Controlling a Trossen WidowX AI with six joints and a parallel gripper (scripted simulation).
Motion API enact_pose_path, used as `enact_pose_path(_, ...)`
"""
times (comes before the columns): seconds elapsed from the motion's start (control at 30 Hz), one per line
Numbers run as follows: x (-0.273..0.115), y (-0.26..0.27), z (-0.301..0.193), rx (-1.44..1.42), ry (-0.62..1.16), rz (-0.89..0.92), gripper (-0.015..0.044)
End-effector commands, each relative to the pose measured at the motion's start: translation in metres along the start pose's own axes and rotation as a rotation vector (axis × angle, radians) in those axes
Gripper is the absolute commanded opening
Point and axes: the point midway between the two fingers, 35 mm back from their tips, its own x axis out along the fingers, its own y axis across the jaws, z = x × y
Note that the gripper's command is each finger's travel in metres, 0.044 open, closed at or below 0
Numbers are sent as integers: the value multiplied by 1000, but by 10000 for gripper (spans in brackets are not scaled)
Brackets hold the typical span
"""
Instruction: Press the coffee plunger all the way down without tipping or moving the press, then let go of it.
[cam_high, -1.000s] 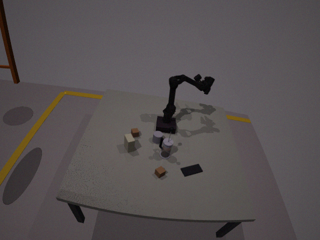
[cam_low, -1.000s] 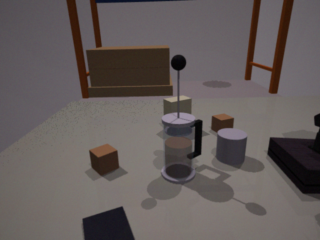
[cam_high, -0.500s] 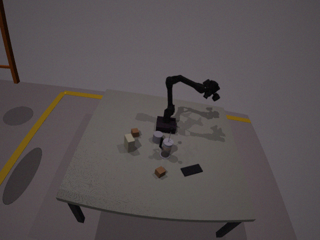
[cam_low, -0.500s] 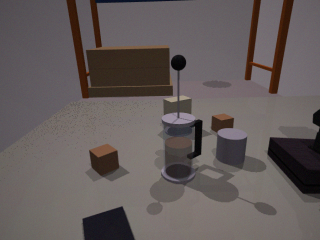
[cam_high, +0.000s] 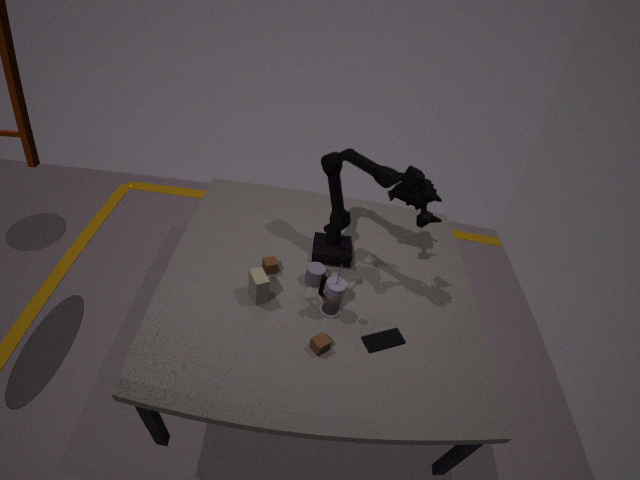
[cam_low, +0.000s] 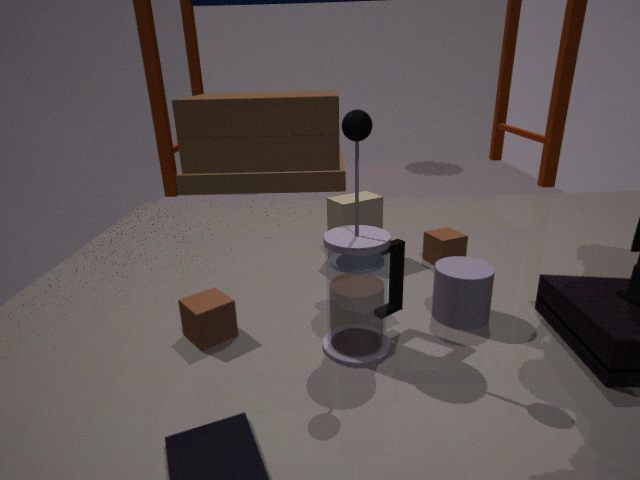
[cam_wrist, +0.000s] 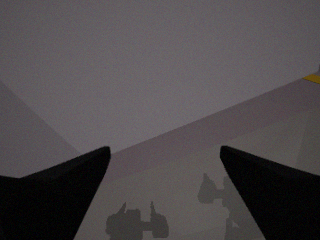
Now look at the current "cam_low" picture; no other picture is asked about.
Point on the glass french press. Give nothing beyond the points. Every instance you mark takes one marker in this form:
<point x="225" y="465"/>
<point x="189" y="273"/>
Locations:
<point x="357" y="275"/>

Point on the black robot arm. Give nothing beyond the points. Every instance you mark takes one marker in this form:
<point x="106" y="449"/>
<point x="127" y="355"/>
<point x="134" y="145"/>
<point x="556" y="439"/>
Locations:
<point x="632" y="294"/>

